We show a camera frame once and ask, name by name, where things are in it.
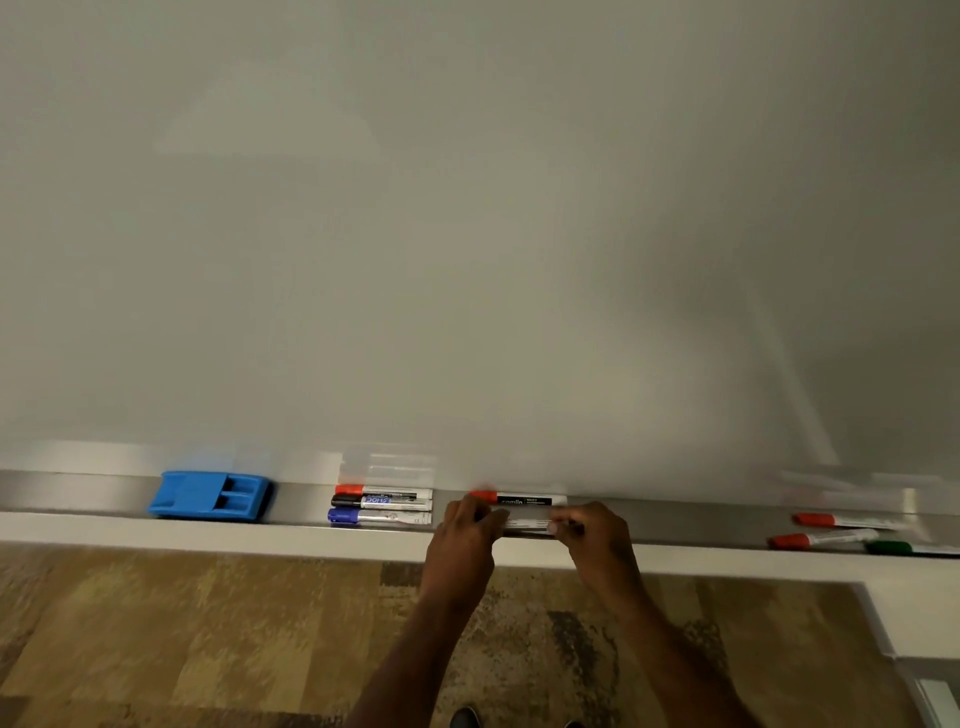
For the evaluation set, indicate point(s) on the person's right hand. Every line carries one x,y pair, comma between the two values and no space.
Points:
604,551

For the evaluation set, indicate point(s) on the person's left hand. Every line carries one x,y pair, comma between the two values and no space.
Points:
457,555

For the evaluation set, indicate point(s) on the person's right fingers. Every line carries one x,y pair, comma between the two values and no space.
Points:
581,516

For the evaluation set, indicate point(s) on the person's left fingers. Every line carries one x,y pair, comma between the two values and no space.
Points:
476,514

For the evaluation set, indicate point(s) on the white marker with black cap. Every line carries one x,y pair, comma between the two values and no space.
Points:
529,522

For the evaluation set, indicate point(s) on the person's right forearm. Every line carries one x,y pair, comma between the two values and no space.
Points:
675,667

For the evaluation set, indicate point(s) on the person's left forearm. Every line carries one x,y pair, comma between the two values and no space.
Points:
420,660

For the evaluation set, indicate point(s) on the red cap black label marker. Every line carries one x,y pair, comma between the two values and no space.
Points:
525,499

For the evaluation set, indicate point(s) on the red cap whiteboard marker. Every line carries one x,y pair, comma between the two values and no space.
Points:
390,493
817,538
840,520

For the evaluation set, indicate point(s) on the metal marker tray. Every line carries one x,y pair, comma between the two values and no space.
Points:
675,521

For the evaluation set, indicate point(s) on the black cap whiteboard marker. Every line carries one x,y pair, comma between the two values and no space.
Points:
382,502

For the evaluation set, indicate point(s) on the blue cap whiteboard marker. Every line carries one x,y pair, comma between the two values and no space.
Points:
375,517

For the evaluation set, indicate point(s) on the person's black left shoe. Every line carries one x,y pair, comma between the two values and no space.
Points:
465,718

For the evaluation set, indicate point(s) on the blue whiteboard eraser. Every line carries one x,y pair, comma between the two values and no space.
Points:
202,495

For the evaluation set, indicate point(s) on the white whiteboard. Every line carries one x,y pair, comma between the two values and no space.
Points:
465,225

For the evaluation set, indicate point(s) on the green cap whiteboard marker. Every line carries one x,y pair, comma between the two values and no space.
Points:
892,548

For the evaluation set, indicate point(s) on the white wall ledge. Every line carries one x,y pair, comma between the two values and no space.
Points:
225,534

